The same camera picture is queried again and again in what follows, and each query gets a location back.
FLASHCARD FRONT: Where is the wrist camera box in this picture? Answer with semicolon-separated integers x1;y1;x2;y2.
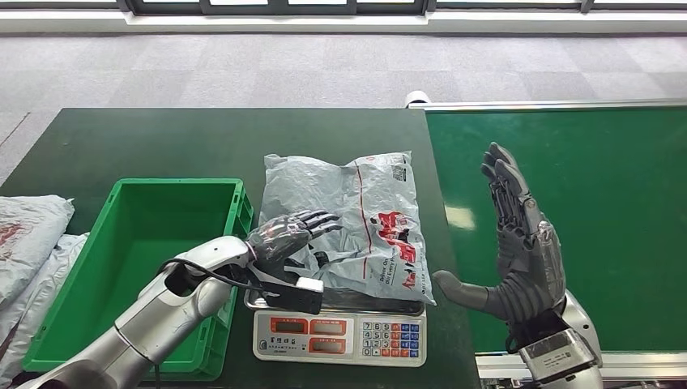
518;328;600;385
244;265;325;316

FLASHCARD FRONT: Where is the green plastic crate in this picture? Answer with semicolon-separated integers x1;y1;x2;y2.
22;177;254;383

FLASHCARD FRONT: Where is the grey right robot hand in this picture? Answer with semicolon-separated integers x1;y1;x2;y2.
432;142;567;326

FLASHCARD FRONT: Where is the white parcel bag black print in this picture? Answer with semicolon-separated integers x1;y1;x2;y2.
258;151;437;307

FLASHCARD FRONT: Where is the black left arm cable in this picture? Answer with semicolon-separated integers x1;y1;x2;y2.
156;259;280;297

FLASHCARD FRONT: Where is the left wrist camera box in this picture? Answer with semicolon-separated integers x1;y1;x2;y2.
244;265;325;316

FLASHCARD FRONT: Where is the aluminium conveyor side rail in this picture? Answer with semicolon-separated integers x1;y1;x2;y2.
408;98;687;112
476;351;687;383

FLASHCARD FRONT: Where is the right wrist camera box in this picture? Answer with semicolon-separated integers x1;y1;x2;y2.
518;328;600;385

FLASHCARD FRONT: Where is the plain grey parcel bag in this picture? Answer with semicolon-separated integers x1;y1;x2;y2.
0;232;90;385

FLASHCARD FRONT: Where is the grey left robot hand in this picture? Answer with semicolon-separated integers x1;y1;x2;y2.
245;209;344;283

